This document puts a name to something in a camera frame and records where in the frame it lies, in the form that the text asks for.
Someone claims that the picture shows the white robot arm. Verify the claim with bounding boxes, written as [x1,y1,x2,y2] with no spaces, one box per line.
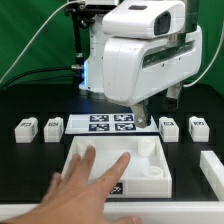
[80,0,202,128]

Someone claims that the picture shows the black camera on stand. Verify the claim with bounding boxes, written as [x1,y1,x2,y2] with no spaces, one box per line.
[66,0,120,13]

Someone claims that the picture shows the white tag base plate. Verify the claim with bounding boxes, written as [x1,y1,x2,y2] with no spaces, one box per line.
[65,113,158,134]

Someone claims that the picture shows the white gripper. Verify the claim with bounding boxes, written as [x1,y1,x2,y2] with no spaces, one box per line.
[102,0,202,128]

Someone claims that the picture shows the black cable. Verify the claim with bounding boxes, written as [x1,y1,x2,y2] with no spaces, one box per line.
[0,65,84,92]

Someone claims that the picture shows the white cable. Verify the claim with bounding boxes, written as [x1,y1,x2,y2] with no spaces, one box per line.
[0,0,83,84]

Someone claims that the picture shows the white square tabletop part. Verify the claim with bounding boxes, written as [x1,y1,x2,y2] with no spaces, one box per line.
[62,136,172,198]

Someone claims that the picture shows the bare human hand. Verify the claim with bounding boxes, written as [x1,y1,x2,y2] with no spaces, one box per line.
[0,146,142,224]

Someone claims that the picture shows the white obstacle wall block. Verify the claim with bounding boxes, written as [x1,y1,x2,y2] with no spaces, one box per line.
[200,151,224,202]

